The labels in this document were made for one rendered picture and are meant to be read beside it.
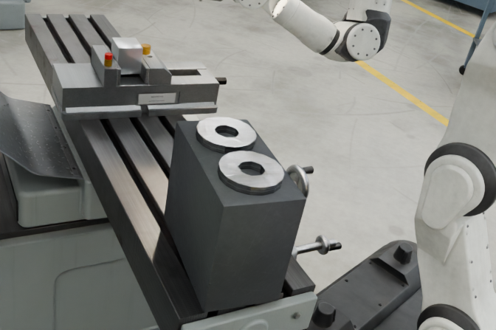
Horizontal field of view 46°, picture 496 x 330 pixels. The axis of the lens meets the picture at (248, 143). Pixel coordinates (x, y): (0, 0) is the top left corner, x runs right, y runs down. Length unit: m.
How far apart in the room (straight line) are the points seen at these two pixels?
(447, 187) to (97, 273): 0.79
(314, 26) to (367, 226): 1.65
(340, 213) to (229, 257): 2.03
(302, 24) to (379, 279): 0.68
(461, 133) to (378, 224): 1.69
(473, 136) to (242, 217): 0.54
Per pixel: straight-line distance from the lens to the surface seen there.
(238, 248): 0.79
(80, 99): 1.27
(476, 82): 1.12
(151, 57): 1.32
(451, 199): 1.16
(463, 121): 1.16
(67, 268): 1.38
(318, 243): 1.71
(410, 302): 1.57
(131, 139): 1.22
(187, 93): 1.33
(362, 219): 2.81
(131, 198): 1.05
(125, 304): 1.53
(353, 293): 1.49
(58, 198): 1.26
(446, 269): 1.28
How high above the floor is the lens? 1.55
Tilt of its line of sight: 29 degrees down
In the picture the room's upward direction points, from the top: 12 degrees clockwise
